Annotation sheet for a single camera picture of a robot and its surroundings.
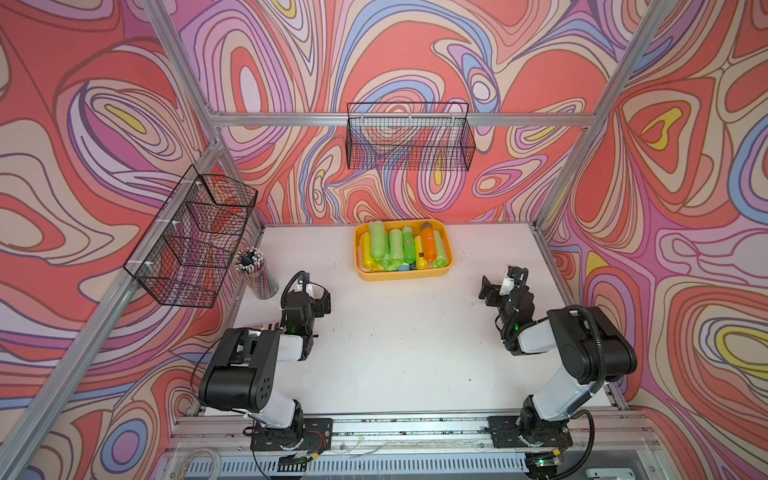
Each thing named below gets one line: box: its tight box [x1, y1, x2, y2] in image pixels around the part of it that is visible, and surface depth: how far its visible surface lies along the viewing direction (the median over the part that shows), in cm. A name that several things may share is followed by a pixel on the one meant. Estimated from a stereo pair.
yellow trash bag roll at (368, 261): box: [359, 232, 383, 271], surface depth 101 cm
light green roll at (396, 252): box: [389, 228, 404, 271], surface depth 103 cm
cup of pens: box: [234, 246, 279, 300], surface depth 91 cm
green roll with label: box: [402, 226, 416, 265], surface depth 106 cm
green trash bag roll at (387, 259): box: [379, 232, 394, 272], surface depth 103 cm
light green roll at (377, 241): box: [369, 221, 388, 262], surface depth 101 cm
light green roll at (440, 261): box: [432, 230, 448, 269], surface depth 103 cm
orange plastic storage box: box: [353, 219, 454, 281], surface depth 103 cm
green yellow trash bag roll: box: [414, 234, 429, 271], surface depth 101 cm
